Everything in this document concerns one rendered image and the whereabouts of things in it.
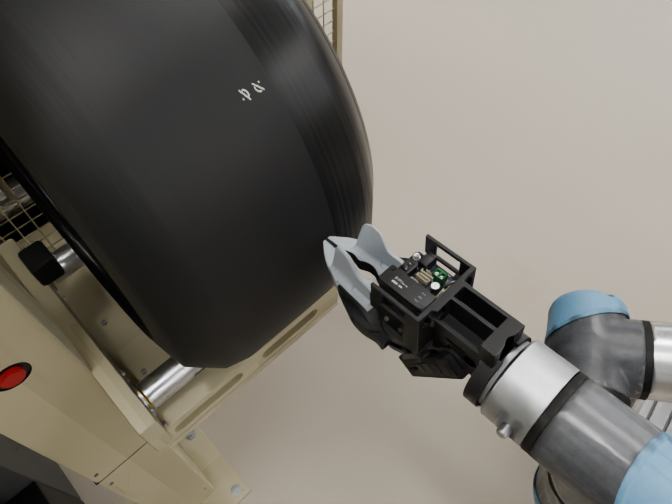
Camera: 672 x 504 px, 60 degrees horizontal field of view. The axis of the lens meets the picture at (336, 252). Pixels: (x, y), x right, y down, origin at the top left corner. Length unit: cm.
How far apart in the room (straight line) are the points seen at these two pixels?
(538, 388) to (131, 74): 38
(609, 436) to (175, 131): 39
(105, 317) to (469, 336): 74
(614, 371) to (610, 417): 13
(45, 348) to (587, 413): 59
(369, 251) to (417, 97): 197
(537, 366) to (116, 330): 76
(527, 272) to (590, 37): 130
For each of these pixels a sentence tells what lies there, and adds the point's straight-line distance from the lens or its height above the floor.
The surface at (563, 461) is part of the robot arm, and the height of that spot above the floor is 129.
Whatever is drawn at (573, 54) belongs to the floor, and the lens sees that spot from 287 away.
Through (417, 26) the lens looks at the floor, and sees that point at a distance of 285.
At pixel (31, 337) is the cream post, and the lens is 75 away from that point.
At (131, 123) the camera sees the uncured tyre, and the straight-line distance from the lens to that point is 48.
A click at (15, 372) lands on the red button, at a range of 78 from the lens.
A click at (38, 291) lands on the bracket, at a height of 95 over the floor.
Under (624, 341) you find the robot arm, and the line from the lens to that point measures 60.
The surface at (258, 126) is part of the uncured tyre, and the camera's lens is 51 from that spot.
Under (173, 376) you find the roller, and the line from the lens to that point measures 87.
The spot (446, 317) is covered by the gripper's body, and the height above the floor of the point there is 128.
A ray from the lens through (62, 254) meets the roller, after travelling 102.
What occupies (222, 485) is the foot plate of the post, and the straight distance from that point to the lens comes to 175.
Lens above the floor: 171
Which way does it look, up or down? 59 degrees down
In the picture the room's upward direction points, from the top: straight up
